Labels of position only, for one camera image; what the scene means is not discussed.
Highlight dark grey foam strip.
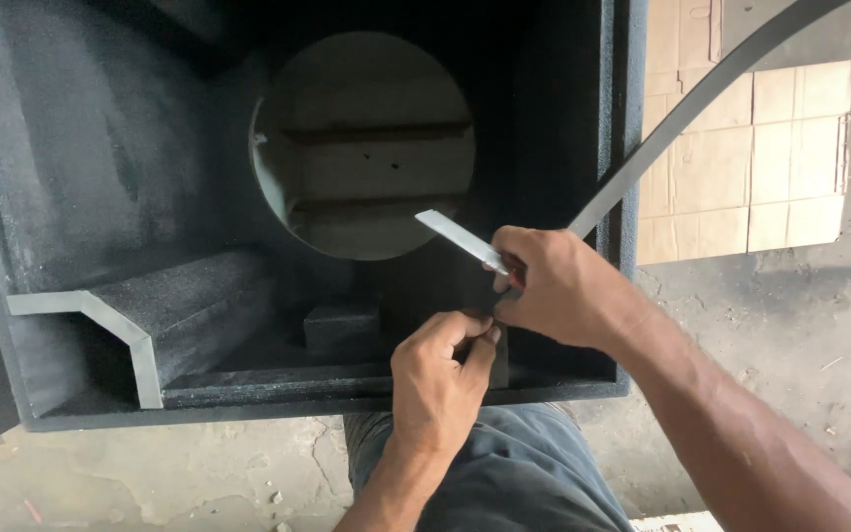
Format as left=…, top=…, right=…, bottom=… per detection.
left=470, top=0, right=851, bottom=322

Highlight person's grey trousers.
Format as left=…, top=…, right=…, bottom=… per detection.
left=343, top=402, right=637, bottom=532

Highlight person's left hand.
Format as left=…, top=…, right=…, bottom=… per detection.
left=390, top=310, right=502, bottom=443

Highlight flattened cardboard sheet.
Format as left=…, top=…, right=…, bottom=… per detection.
left=636, top=0, right=851, bottom=267

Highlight newspaper sheet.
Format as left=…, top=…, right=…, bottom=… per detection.
left=628, top=488, right=851, bottom=532

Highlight black speaker cabinet box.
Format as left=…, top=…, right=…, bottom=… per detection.
left=0, top=0, right=650, bottom=459

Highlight person's right hand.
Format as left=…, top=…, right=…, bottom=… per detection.
left=484, top=225, right=644, bottom=350

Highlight utility knife with silver blade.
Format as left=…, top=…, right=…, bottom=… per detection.
left=414, top=209, right=526, bottom=291

